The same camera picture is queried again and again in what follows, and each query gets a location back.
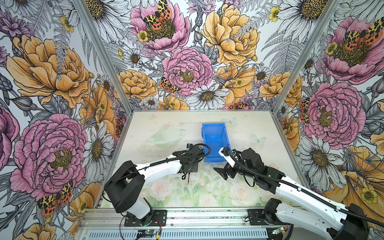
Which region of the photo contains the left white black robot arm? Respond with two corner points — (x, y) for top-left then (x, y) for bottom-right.
(104, 144), (211, 227)

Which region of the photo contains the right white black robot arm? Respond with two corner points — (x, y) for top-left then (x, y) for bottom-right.
(215, 147), (384, 240)

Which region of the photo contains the blue plastic bin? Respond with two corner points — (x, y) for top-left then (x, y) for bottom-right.
(202, 123), (230, 163)

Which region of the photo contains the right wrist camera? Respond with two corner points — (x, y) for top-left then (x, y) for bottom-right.
(219, 147), (236, 168)

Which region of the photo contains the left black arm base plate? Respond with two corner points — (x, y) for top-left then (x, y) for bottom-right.
(124, 210), (168, 227)

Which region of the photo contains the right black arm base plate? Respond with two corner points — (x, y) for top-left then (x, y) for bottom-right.
(245, 209), (288, 226)

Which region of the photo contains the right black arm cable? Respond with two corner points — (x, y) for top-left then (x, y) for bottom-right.
(229, 149), (384, 227)

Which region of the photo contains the aluminium front rail frame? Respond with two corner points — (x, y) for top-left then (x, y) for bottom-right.
(74, 206), (343, 240)

